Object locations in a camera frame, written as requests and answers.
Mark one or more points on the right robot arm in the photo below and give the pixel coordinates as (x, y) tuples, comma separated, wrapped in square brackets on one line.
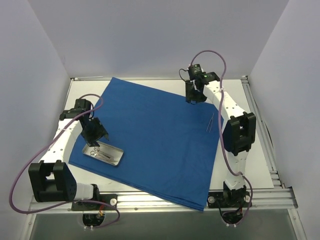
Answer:
[(237, 128)]

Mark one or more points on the aluminium right rail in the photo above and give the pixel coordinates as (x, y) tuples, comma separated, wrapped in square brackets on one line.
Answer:
[(263, 135)]

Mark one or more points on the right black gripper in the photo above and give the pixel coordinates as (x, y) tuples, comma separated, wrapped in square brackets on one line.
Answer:
[(195, 93)]

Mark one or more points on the steel tweezers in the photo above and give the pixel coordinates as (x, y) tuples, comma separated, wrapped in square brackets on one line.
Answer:
[(210, 123)]

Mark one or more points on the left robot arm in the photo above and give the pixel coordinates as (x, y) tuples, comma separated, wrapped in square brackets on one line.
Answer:
[(51, 179)]

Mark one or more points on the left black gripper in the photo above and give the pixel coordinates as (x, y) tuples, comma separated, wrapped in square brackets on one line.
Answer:
[(94, 131)]

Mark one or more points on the blue surgical wrap cloth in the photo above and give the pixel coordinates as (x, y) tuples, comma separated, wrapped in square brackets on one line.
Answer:
[(167, 151)]

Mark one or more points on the steel instrument tray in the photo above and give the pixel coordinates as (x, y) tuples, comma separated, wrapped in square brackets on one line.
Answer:
[(115, 152)]

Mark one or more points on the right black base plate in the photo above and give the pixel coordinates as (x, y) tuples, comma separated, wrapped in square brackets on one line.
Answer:
[(225, 199)]

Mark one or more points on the aluminium front rail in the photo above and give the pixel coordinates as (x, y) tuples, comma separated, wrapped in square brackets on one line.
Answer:
[(263, 199)]

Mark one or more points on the aluminium rail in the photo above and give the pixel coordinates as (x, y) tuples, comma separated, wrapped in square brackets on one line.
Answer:
[(137, 78), (263, 199), (263, 135)]

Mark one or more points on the aluminium back rail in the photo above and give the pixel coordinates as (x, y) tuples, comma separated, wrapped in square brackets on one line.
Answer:
[(137, 78)]

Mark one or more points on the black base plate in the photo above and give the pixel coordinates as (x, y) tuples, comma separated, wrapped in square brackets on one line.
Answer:
[(225, 199), (110, 199)]

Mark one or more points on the steel ring-handled scissors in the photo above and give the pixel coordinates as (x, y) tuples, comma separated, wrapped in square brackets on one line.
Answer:
[(97, 149)]

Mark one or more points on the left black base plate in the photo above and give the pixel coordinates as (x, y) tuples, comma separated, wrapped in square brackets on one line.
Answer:
[(110, 199)]

